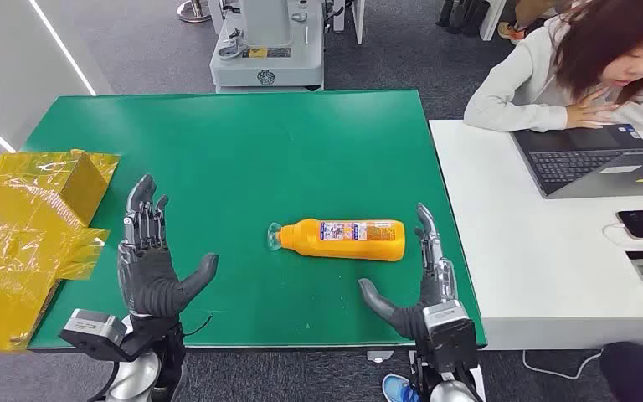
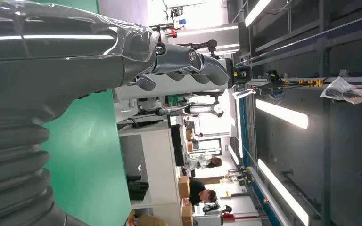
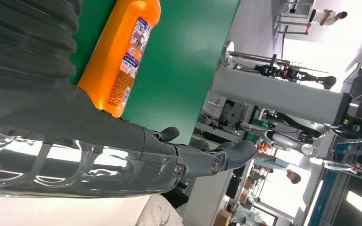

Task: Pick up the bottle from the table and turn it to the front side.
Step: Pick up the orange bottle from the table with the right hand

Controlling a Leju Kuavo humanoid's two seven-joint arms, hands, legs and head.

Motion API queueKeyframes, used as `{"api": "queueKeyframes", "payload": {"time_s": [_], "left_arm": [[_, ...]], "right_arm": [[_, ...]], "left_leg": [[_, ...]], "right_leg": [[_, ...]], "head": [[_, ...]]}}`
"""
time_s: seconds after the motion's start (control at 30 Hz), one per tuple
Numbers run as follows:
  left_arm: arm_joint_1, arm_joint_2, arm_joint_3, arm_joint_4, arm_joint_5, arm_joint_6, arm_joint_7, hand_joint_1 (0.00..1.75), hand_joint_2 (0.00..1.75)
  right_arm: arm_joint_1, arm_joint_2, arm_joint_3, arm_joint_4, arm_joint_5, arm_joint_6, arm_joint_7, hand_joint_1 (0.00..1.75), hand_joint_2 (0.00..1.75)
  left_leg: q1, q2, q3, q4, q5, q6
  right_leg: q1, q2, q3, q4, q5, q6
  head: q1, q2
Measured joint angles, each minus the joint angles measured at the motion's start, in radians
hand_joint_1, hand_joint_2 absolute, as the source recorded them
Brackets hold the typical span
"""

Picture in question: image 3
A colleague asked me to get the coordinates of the seated person at laptop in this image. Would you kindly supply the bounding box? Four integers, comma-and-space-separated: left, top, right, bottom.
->
135, 187, 190, 226

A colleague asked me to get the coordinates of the brown cardboard box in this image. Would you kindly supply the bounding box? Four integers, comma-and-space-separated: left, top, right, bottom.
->
214, 210, 232, 226

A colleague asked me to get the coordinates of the bending person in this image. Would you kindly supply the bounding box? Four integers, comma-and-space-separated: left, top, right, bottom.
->
253, 152, 302, 185

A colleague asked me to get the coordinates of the pale grey machine stand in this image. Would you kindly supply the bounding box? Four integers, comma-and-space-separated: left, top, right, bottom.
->
211, 66, 353, 127

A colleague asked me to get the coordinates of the black tripod equipment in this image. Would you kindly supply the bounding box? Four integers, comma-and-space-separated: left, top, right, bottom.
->
254, 54, 337, 90

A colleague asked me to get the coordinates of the distant person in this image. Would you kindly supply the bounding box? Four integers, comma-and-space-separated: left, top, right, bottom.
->
309, 8, 348, 26

